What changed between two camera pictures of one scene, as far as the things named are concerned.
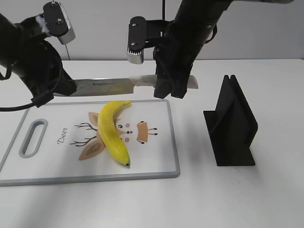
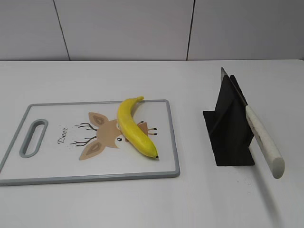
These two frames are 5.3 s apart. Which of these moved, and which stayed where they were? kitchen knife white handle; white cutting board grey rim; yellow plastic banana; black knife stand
Moved: yellow plastic banana; kitchen knife white handle
Stayed: white cutting board grey rim; black knife stand
